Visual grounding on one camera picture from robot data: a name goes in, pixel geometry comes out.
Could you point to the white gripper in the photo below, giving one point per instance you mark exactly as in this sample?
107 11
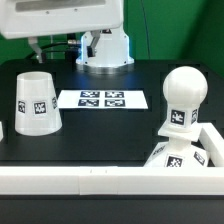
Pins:
33 18

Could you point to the white conical lamp shade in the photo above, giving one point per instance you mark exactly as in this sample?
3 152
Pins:
36 112

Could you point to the white lamp bulb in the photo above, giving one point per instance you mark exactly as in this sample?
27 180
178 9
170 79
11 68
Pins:
184 89

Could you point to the white lamp base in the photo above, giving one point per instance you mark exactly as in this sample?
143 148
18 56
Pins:
178 151

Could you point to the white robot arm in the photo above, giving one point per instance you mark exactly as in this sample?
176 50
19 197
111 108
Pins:
104 44

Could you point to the white marker sheet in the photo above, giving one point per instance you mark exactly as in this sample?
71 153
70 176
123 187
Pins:
102 99

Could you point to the white left wall bar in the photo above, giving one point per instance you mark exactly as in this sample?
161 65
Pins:
1 132

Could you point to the white wall bar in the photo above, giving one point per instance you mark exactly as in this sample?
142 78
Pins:
1 132
213 143
110 181

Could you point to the white front wall bar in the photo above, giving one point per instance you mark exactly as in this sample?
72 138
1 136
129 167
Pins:
110 181

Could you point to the white right wall bar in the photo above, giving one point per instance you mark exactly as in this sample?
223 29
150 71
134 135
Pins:
213 143

